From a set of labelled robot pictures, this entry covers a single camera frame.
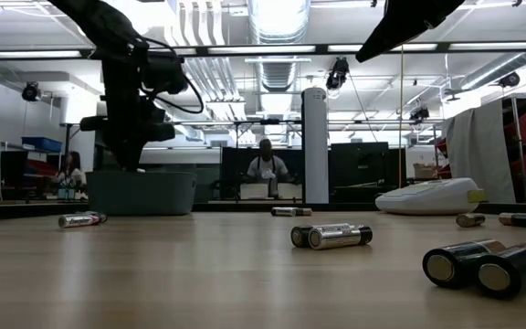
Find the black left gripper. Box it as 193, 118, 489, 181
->
79, 44, 177, 174

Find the silver red-print battery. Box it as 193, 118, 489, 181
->
57, 213, 103, 229

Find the dark copper-end battery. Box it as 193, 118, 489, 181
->
455, 213, 487, 229

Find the black copper-top battery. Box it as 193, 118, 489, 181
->
421, 239, 507, 290
475, 242, 526, 302

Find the dark teal plastic bin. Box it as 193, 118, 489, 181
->
84, 170, 198, 217

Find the person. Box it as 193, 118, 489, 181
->
57, 150, 89, 202
244, 138, 291, 201

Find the black ceiling spotlight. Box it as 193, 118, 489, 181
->
325, 57, 351, 91
170, 72, 190, 94
498, 71, 521, 89
20, 81, 43, 103
409, 105, 431, 122

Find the blue lidded storage box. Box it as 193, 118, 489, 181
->
20, 136, 63, 154

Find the grey hanging cloth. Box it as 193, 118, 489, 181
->
444, 98, 518, 205

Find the cardboard box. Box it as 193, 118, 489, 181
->
412, 163, 437, 180

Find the black monitor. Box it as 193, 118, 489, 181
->
329, 142, 390, 188

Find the white label maker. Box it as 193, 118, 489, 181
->
374, 177, 487, 217

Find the silver black AA battery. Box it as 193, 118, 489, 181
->
307, 224, 373, 251
289, 222, 353, 249

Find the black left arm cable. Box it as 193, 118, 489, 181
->
146, 36, 205, 115

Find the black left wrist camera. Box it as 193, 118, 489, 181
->
142, 50, 189, 96

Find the thin hanging cable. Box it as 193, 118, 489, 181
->
398, 43, 405, 189

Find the silver ventilation duct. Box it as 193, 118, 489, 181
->
459, 50, 526, 91
246, 0, 312, 115

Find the black aluminium table frame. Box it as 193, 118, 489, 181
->
0, 41, 526, 216

